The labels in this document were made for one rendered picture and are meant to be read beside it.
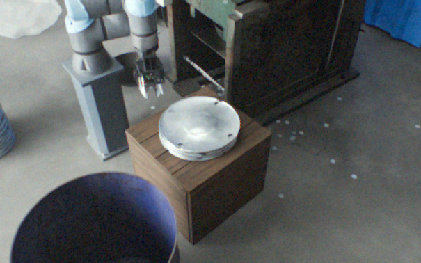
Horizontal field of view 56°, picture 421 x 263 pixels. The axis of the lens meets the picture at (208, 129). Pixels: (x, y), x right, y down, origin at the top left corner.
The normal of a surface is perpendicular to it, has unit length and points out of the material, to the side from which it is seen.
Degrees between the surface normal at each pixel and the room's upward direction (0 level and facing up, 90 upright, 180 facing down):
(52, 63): 0
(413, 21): 90
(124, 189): 88
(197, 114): 0
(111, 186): 88
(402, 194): 0
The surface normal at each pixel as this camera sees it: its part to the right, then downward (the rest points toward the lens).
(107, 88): 0.61, 0.55
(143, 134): 0.00, -0.71
